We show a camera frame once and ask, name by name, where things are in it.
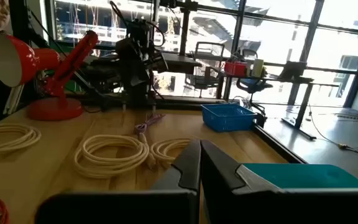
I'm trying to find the large window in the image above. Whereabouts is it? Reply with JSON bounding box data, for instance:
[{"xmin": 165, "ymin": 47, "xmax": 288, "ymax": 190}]
[{"xmin": 45, "ymin": 0, "xmax": 358, "ymax": 108}]

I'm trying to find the gray office chair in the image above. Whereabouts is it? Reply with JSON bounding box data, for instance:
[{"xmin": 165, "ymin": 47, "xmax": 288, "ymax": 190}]
[{"xmin": 184, "ymin": 41, "xmax": 226, "ymax": 98}]

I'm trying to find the teal plastic bin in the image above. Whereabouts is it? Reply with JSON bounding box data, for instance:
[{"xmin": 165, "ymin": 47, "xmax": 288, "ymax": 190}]
[{"xmin": 242, "ymin": 163, "xmax": 358, "ymax": 189}]

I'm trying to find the dark background desk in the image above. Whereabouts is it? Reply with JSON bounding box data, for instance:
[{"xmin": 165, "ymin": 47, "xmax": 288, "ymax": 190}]
[{"xmin": 218, "ymin": 70, "xmax": 341, "ymax": 141}]

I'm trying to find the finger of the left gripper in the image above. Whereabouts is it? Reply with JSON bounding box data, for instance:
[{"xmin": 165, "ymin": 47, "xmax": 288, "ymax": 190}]
[
  {"xmin": 131, "ymin": 67, "xmax": 141, "ymax": 88},
  {"xmin": 140, "ymin": 67, "xmax": 150, "ymax": 88}
]

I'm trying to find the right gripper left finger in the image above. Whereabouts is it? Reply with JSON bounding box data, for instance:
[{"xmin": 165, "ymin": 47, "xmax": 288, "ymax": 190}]
[{"xmin": 35, "ymin": 139, "xmax": 201, "ymax": 224}]

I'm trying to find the pale cup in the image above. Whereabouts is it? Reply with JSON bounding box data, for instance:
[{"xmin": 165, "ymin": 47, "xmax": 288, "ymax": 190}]
[{"xmin": 251, "ymin": 58, "xmax": 265, "ymax": 78}]

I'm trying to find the yellow plug with cable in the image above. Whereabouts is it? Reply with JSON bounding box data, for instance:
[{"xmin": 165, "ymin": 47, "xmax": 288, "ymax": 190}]
[{"xmin": 308, "ymin": 105, "xmax": 358, "ymax": 161}]

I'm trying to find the red desk lamp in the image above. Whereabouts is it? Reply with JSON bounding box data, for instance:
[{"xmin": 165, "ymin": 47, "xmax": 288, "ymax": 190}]
[{"xmin": 0, "ymin": 30, "xmax": 99, "ymax": 121}]

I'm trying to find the black cable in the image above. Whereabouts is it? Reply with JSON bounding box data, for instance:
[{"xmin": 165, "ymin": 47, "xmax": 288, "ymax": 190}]
[{"xmin": 134, "ymin": 113, "xmax": 167, "ymax": 135}]

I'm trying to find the red container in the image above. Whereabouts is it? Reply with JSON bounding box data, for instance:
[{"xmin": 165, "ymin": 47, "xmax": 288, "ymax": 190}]
[{"xmin": 224, "ymin": 60, "xmax": 248, "ymax": 77}]

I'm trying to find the blue mesh plastic basket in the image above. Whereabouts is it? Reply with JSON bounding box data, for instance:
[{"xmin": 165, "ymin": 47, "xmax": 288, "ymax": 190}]
[{"xmin": 200, "ymin": 103, "xmax": 258, "ymax": 133}]

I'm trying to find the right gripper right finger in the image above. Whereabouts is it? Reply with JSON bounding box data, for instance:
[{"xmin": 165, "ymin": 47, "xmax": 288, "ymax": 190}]
[{"xmin": 200, "ymin": 139, "xmax": 358, "ymax": 224}]

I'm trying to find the dark laptop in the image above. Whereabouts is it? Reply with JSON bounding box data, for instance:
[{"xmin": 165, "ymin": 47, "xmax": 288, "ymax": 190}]
[{"xmin": 277, "ymin": 60, "xmax": 308, "ymax": 81}]

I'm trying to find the blue office chair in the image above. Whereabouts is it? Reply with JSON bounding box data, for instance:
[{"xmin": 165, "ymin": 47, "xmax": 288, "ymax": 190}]
[{"xmin": 236, "ymin": 48, "xmax": 275, "ymax": 118}]

